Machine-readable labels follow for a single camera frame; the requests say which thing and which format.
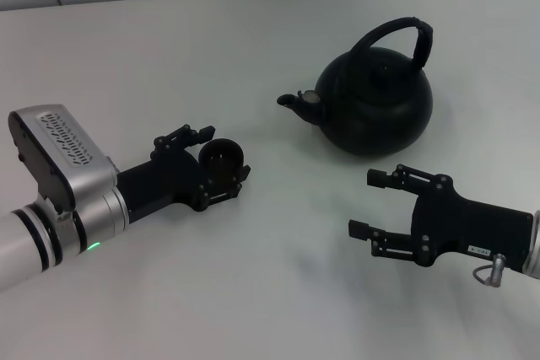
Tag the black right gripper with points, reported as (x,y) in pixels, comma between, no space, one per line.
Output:
(468,225)

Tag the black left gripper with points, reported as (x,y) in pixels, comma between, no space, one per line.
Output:
(164,178)

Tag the small black teacup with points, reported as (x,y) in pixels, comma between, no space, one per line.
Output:
(221,157)

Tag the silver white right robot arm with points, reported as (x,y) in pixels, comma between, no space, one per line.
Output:
(534,250)

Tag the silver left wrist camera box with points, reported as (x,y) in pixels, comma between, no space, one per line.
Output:
(63,145)

